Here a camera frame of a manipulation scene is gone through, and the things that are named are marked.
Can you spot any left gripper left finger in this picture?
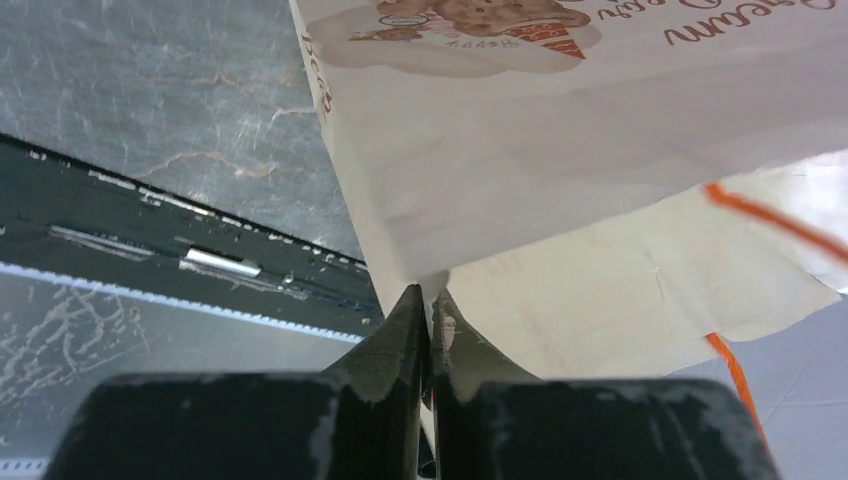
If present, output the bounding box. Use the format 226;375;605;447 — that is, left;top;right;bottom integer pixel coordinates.
44;285;424;479

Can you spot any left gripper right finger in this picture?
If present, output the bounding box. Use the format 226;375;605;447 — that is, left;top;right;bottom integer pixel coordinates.
431;291;779;479

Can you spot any brown paper takeout bag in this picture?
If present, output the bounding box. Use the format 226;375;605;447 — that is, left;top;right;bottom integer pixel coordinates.
291;1;847;378

